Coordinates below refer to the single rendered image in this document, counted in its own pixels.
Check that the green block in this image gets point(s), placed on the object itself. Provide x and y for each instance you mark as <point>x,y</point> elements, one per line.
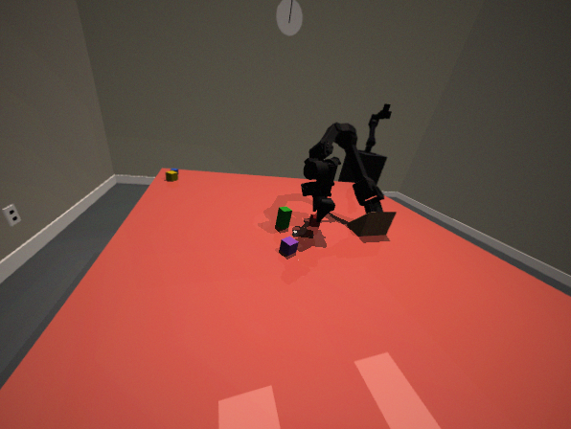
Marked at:
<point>282,224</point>
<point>284,213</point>

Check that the purple block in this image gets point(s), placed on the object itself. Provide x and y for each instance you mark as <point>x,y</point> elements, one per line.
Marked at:
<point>289,245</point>

